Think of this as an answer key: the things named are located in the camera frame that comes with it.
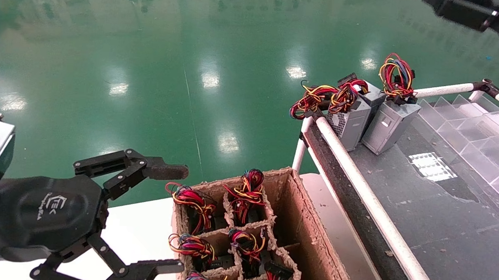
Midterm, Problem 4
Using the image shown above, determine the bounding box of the grey power supply with wires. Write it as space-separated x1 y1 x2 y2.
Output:
287 82 373 153

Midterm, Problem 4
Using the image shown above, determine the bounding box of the brown cardboard divider box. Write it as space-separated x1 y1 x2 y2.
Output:
168 161 367 280

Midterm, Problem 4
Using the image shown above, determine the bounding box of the clear acrylic divider tray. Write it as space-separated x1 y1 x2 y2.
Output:
412 91 499 213

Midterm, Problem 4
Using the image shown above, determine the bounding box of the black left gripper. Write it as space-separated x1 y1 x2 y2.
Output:
0 141 192 280

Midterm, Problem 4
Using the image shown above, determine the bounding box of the carried grey power supply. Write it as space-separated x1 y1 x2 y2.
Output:
360 51 425 159

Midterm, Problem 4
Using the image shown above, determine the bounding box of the long white pipe rail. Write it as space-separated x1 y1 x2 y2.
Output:
305 116 460 280

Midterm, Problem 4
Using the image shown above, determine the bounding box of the black pipe connector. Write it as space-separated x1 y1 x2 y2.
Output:
471 77 499 99

